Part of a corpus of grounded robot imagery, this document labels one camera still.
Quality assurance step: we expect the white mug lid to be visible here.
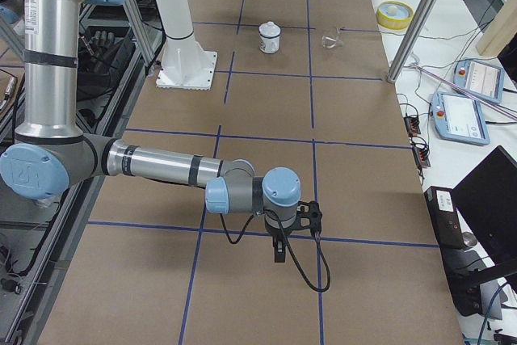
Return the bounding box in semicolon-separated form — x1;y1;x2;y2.
258;21;281;38

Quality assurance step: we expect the near orange terminal block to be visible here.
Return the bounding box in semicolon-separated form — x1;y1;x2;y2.
412;144;431;168

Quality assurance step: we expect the orange terminal block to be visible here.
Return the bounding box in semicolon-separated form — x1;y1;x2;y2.
403;115;421;137
412;144;431;168

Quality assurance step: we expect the black mini computer box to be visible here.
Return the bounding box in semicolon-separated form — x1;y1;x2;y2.
424;186;469;250

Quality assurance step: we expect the far orange terminal block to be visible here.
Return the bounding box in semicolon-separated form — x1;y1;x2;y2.
403;115;421;137

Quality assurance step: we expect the black monitor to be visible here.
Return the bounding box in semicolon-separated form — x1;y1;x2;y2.
451;145;517;293

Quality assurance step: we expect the white enamel mug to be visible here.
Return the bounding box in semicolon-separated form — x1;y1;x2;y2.
259;34;281;54

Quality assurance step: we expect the near teach pendant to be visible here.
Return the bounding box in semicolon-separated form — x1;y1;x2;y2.
431;91;490;145

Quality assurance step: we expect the teach pendant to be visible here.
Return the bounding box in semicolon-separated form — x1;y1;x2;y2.
453;59;504;104
431;91;490;145

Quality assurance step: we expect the pink green reacher stick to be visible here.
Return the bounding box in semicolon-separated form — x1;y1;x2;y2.
410;62;517;121

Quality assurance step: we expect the yellow tape roll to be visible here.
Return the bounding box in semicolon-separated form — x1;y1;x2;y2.
376;1;414;30

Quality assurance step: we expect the far teach pendant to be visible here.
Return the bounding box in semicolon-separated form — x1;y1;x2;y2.
453;59;504;104

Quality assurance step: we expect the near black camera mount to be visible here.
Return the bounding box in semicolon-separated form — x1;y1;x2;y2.
293;200;322;237

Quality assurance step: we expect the white camera stand post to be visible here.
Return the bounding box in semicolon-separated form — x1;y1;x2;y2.
156;0;217;90

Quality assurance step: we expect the aluminium frame post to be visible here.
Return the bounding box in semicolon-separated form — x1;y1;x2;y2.
386;0;437;83

